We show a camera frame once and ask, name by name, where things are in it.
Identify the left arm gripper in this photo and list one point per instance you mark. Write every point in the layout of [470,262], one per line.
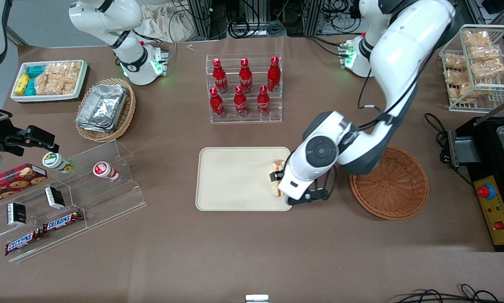
[274,175]

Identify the triangle sandwich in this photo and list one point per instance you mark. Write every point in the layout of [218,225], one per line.
[276,189]

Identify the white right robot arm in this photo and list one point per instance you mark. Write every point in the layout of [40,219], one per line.
[125,54]

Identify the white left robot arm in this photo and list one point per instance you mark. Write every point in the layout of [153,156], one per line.
[403,50]

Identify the white snack tray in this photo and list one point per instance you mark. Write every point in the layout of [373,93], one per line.
[20,97]

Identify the cream plastic tray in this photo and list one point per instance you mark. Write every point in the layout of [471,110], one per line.
[235,179]

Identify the silver foil tray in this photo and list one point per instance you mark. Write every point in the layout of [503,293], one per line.
[102,107]

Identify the light wicker basket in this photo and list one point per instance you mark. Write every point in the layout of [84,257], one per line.
[127,113]

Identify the brown wicker basket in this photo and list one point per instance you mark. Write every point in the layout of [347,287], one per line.
[390,185]

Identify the green lid yogurt cup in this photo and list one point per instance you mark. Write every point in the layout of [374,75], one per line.
[56,161]

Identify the small teal box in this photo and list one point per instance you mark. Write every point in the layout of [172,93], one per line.
[36,71]
[30,87]

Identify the red plaid cookie box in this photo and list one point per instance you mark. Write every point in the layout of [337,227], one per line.
[12,181]

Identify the small yellow box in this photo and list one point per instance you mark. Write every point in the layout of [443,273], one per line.
[22,83]

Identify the clear acrylic bottle rack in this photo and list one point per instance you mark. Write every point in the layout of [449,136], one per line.
[252,120]

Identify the rice cracker bag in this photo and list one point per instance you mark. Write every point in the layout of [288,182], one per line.
[477,38]
[489,68]
[58,78]
[454,62]
[464,92]
[456,77]
[484,52]

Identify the small black box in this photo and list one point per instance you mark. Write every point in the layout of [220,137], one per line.
[17,214]
[54,198]

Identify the red cola bottle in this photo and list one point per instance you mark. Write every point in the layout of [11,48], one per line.
[240,103]
[219,78]
[246,76]
[273,75]
[263,102]
[217,104]

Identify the red lid yogurt cup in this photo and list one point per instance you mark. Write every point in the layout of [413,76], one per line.
[104,170]

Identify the Snickers chocolate bar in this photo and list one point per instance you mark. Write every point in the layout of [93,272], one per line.
[22,243]
[62,221]

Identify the clear acrylic stepped display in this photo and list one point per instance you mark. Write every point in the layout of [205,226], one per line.
[104,198]

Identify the beige cloth bag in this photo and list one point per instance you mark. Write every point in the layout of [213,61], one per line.
[163,21]

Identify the red emergency stop button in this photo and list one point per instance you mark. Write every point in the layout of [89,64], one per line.
[486,191]

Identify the black appliance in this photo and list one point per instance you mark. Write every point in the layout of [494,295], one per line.
[487,143]

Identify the yellow control panel box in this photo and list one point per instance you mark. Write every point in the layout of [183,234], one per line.
[498,210]

